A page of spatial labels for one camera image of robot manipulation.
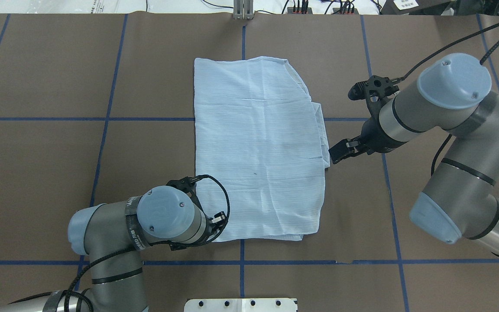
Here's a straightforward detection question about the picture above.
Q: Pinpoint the white central column base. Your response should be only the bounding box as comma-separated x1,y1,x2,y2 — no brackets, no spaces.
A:
184,298,298,312

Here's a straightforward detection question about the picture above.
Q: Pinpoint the wrist black camera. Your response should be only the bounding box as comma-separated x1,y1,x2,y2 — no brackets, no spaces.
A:
348,75,403,104
166,176,201,194

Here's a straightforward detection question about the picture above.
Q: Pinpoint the clear plastic bag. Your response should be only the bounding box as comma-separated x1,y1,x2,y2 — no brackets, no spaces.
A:
72,0,149,14

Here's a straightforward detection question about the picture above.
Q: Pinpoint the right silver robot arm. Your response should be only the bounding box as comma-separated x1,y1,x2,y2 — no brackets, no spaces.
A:
329,53,499,258

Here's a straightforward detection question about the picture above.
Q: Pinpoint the light blue button-up shirt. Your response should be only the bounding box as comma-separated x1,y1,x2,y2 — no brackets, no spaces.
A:
194,56,330,242

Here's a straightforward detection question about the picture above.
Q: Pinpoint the black laptop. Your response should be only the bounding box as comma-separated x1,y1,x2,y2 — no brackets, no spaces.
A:
379,0,499,16

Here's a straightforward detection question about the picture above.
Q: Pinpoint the aluminium frame post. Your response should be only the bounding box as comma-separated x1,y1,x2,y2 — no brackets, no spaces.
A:
233,0,255,20

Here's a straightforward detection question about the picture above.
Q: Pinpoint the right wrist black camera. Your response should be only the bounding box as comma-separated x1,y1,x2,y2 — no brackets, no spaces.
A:
348,75,403,104

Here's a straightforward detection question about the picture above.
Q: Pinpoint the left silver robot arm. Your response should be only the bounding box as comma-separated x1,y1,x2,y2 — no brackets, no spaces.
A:
0,184,230,312

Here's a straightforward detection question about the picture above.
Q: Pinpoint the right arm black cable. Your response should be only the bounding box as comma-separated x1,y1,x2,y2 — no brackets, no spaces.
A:
397,18,499,174

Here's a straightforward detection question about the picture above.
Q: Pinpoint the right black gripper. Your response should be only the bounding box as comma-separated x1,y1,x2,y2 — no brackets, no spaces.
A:
328,118,389,164

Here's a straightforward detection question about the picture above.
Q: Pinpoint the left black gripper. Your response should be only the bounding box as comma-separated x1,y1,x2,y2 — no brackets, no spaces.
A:
168,199,228,251

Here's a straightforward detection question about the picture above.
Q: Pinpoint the orange black adapter box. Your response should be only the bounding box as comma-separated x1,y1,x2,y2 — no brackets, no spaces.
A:
286,4,313,14

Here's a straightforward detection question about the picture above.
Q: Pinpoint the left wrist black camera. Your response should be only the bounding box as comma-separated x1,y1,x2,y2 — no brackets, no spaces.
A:
166,176,201,194

